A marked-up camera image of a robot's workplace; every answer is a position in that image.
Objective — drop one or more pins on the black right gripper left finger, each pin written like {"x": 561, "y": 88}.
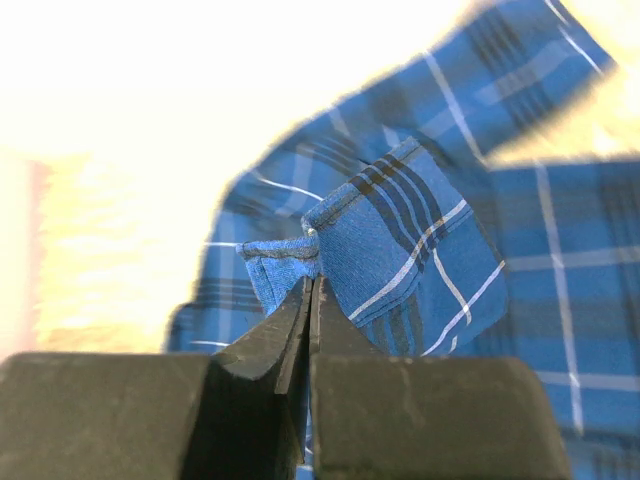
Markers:
{"x": 236, "y": 414}

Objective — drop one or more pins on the blue plaid long sleeve shirt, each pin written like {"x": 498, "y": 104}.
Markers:
{"x": 431, "y": 252}

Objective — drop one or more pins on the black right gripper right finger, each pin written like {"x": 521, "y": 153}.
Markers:
{"x": 376, "y": 416}

